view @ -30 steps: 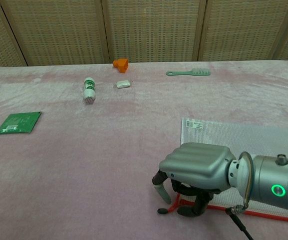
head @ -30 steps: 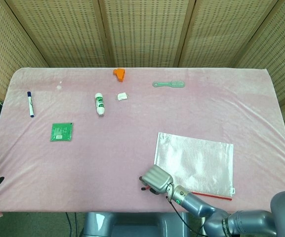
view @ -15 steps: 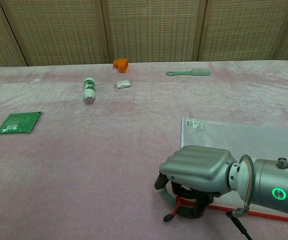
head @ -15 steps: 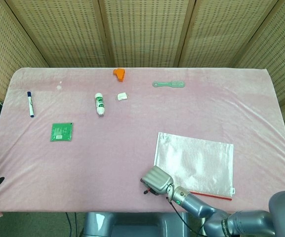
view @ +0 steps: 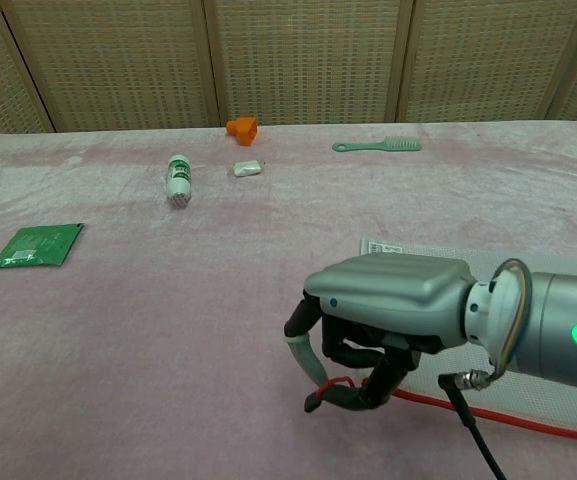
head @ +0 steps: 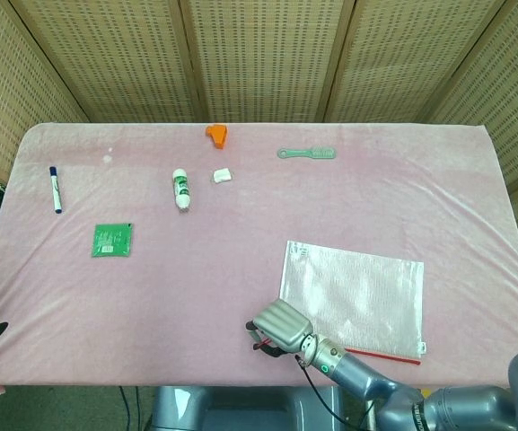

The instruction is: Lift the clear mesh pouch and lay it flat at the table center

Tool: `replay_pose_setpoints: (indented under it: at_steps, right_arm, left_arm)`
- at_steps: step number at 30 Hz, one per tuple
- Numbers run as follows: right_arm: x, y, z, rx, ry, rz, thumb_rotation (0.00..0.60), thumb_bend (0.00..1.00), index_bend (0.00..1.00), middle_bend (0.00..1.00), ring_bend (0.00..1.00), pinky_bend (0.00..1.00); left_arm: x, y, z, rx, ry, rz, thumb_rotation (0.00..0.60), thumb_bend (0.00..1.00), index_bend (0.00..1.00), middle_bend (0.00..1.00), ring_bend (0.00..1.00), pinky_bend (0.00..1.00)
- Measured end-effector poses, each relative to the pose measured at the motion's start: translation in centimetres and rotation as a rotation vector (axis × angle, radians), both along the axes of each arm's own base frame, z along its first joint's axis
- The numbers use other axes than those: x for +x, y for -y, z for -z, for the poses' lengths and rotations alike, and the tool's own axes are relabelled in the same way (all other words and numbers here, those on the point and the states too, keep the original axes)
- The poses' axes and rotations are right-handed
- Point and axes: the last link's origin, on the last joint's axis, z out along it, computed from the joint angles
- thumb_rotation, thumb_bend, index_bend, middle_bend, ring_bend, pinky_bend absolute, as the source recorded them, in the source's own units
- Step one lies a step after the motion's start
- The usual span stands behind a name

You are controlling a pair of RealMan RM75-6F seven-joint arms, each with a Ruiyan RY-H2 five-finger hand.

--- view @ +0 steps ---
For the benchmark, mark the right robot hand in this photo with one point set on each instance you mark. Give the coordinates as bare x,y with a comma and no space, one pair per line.
393,290

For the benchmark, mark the white mesh red-zipper pouch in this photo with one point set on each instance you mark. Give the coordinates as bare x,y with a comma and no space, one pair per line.
543,405

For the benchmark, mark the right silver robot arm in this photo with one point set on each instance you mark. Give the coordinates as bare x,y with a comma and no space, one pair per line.
558,310

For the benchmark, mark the small white eraser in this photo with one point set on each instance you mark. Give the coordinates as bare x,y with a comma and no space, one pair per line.
246,168

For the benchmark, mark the orange plastic block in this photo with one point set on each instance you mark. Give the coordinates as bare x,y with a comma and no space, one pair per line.
242,130

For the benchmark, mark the pink plush table cloth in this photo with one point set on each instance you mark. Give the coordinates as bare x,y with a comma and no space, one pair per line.
168,325

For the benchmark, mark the white green glue bottle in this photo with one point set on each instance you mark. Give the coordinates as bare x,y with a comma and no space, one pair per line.
180,180

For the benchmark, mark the green foil packet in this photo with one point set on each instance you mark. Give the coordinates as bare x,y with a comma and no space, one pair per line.
38,246

